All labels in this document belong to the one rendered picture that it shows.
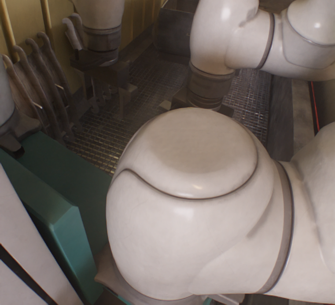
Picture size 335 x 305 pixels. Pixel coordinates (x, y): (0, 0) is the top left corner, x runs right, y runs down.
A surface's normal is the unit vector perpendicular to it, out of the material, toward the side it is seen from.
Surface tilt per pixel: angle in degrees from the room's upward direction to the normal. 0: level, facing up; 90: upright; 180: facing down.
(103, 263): 15
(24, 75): 64
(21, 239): 90
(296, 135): 1
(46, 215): 0
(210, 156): 7
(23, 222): 90
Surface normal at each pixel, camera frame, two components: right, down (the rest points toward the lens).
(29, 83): 0.91, 0.01
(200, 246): 0.00, 0.37
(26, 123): 0.37, -0.70
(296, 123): 0.11, -0.70
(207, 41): -0.54, 0.57
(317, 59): -0.10, 0.84
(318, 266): -0.16, 0.11
